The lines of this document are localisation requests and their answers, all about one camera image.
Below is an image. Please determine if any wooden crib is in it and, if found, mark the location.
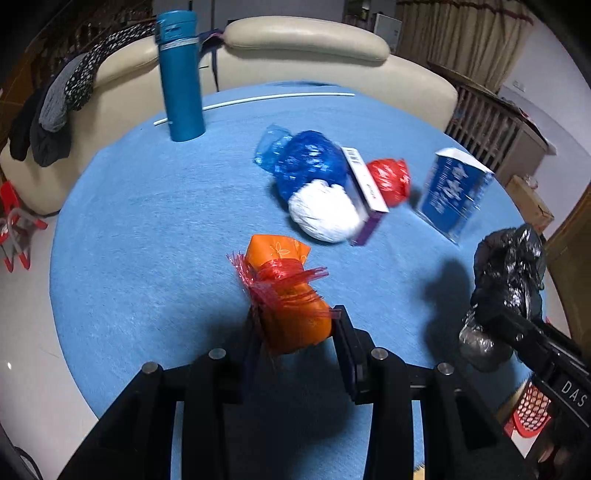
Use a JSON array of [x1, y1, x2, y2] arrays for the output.
[[427, 62, 559, 185]]

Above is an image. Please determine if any thin white rod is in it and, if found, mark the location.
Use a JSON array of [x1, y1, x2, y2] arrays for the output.
[[153, 92, 356, 126]]

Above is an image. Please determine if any blue tablecloth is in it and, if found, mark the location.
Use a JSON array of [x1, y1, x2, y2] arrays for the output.
[[50, 82, 548, 480]]

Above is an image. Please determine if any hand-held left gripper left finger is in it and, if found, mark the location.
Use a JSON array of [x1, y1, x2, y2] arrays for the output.
[[58, 309, 266, 480]]

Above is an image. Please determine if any white appliance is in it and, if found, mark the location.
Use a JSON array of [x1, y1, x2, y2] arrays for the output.
[[372, 13, 400, 51]]

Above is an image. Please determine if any beige curtain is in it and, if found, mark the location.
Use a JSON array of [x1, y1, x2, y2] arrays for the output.
[[396, 0, 539, 93]]

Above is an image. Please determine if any grey cloth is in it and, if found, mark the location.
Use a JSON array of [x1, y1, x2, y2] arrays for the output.
[[39, 53, 90, 132]]

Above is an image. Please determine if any white plastic bag ball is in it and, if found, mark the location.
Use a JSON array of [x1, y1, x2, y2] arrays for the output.
[[288, 180, 363, 244]]

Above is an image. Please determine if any black plastic bag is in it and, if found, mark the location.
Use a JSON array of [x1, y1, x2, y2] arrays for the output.
[[459, 224, 548, 372]]

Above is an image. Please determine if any black cloth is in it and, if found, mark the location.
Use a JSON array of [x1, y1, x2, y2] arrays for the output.
[[9, 88, 72, 167]]

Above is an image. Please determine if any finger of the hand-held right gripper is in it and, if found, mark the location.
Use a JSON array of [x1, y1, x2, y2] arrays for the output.
[[471, 295, 555, 370]]

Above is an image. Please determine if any cream leather sofa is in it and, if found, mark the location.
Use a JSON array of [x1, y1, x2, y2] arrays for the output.
[[0, 16, 459, 217]]

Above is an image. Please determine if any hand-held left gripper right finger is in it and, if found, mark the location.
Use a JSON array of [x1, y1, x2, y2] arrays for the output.
[[330, 305, 536, 480]]

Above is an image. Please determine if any blue and white carton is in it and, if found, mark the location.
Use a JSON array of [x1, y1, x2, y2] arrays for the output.
[[416, 148, 496, 244]]

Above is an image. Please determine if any purple and white box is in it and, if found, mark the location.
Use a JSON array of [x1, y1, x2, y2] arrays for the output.
[[341, 146, 390, 247]]

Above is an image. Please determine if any teal thermos bottle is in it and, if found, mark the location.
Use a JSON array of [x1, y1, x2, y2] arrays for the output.
[[154, 10, 206, 142]]

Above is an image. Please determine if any orange bag with red plastic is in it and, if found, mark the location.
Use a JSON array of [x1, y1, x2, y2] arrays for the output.
[[226, 234, 333, 356]]

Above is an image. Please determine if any purple bag strap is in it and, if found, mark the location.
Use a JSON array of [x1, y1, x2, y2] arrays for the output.
[[198, 30, 228, 93]]

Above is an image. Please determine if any red plastic bag ball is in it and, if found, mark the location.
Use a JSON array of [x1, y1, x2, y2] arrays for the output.
[[366, 158, 411, 208]]

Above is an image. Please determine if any dark polka-dot cloth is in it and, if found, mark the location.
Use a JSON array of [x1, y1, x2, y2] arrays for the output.
[[65, 23, 155, 112]]

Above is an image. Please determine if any cardboard box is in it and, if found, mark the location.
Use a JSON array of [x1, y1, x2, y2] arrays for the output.
[[505, 175, 555, 234]]

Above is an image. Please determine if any brown wooden door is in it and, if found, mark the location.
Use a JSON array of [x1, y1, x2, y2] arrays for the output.
[[547, 182, 591, 352]]

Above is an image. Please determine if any red plastic basket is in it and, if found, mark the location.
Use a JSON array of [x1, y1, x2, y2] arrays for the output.
[[503, 383, 555, 439]]

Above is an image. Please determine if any blue plastic bag ball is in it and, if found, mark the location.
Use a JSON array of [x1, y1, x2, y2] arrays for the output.
[[254, 124, 349, 204]]

